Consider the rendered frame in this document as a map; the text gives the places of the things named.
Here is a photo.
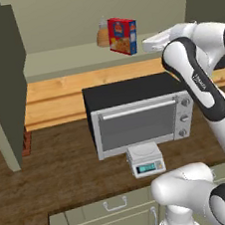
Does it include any silver cupboard door handle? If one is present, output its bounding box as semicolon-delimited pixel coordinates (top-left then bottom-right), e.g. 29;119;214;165
147;205;160;225

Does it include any red boxed food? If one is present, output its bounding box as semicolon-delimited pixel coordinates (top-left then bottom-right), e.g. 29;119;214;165
106;14;140;59

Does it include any olive wall cabinet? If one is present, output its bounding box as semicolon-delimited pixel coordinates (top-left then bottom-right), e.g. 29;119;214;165
0;0;225;87

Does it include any toaster oven knob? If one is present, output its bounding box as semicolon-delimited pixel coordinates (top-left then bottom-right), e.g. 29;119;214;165
180;97;192;109
179;112;191;123
178;128;189;138

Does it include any tan bottle with white cap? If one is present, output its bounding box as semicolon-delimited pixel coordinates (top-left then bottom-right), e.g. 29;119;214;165
93;16;112;49

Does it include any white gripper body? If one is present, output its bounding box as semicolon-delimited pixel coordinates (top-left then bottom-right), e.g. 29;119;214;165
140;27;178;55

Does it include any toaster oven door handle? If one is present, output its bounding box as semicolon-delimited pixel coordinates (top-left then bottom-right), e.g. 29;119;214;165
97;98;179;122

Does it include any olive open cabinet door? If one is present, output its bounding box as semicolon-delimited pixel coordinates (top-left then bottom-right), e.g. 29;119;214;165
0;0;43;174

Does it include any silver drawer handle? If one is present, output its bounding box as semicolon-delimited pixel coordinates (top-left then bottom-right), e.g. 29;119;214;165
101;195;130;214

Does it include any silver toaster oven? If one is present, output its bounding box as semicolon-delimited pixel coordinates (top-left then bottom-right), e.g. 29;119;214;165
81;68;201;162

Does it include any reddish brown block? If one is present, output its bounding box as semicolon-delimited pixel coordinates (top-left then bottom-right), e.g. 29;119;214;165
19;130;36;157

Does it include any white digital scale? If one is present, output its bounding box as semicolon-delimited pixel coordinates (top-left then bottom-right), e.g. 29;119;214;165
124;140;168;180

